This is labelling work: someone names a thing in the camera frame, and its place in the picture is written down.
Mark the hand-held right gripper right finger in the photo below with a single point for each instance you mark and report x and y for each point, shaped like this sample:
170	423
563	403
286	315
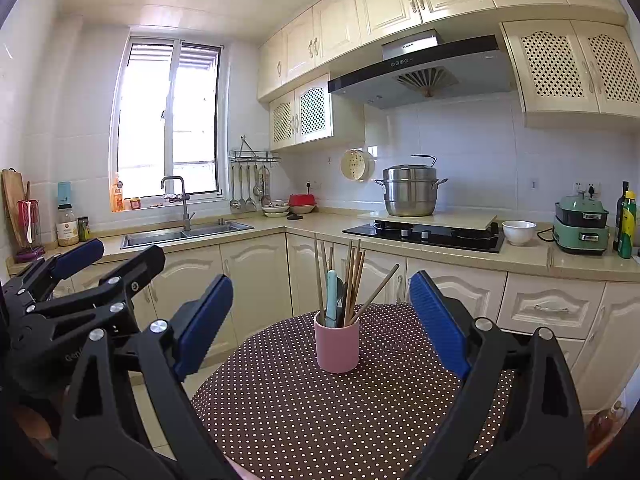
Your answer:
440	320

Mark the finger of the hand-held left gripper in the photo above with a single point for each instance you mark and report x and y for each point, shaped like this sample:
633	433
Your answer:
135	270
75	257

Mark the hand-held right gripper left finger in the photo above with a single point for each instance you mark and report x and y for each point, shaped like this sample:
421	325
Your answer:
205	325

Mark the bunch of wooden chopsticks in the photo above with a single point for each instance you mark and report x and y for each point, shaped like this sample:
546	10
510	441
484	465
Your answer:
355	275

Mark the pink cup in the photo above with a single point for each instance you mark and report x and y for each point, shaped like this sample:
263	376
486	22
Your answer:
337	350

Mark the light blue knife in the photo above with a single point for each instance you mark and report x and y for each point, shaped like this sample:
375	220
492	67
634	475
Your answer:
331	295

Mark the person's left hand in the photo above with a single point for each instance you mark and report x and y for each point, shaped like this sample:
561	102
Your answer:
30	427

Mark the white label glass jar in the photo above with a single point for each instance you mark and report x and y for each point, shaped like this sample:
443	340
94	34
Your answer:
67	230

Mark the small green jar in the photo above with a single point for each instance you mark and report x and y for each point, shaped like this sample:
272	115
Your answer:
83	230

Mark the stainless steel sink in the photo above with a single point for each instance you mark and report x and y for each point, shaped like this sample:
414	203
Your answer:
170	236

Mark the light blue cup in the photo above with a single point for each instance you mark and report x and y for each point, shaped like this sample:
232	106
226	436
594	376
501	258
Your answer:
64	192

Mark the small red jar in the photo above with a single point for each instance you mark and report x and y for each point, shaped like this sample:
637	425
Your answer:
135	203

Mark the orange bottle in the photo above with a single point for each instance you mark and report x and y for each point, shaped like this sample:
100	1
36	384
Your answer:
117	195

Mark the cream lower cabinets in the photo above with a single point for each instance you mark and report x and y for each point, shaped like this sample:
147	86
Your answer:
260	270

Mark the grey kitchen faucet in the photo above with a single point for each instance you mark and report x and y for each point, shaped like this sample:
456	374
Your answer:
186	210

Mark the wooden cutting board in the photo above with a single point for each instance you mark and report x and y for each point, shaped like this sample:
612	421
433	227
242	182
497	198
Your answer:
12	195

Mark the black gas cooktop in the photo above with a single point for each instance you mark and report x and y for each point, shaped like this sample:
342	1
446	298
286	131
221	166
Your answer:
380	232

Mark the white bowl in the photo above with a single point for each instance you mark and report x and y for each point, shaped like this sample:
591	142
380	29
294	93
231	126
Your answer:
519	234

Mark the hanging metal ladle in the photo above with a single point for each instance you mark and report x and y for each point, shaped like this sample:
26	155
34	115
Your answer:
234	202

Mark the stainless steel steamer pot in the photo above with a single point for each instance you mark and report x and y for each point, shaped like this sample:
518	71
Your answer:
410	195

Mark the hanging metal turner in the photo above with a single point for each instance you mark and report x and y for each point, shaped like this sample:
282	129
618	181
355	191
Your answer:
249	202

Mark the stacked white bowls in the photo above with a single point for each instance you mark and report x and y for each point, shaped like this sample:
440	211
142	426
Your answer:
275	209

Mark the white framed window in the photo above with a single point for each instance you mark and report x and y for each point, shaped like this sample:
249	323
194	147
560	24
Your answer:
150	125

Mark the hanging metal skimmer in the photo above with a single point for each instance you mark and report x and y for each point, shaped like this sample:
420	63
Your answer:
258	187

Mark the brown polka dot tablecloth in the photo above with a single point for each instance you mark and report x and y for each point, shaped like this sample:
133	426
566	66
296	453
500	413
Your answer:
325	420

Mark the red container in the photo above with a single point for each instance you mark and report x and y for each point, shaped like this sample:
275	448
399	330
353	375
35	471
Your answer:
302	203

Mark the green multi cooker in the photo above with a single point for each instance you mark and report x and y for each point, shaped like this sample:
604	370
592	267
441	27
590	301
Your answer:
580	232

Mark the cream round perforated tray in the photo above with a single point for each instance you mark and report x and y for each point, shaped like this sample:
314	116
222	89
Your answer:
356	165

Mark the green bottle yellow cap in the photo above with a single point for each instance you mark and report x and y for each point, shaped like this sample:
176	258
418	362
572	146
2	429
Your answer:
627	232

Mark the dark oil bottle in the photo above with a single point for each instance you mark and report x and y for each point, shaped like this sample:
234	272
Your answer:
621	200

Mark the black range hood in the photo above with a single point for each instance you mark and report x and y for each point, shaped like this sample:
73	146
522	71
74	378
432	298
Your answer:
425	85

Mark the small cream lattice cabinet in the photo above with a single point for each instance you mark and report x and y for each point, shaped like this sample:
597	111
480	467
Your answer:
312	112

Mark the large cream lattice cabinet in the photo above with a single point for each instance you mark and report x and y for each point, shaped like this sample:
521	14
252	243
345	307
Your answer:
575	70

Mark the metal utensil rail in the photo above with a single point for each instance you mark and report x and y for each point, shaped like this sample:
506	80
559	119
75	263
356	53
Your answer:
255	152

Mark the wall power outlet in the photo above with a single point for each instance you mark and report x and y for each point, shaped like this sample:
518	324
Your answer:
587	189

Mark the cream upper wall cabinets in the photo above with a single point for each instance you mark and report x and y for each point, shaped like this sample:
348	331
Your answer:
390	5

